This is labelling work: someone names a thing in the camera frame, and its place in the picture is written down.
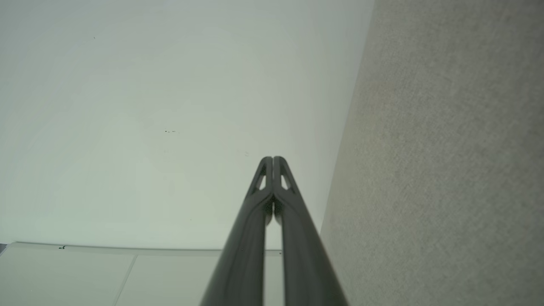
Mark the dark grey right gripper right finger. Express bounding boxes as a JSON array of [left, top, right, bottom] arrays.
[[273, 156, 349, 306]]

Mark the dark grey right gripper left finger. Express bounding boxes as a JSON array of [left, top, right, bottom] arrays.
[[200, 156, 273, 306]]

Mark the grey fabric sofa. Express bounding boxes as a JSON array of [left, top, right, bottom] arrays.
[[320, 0, 544, 306]]

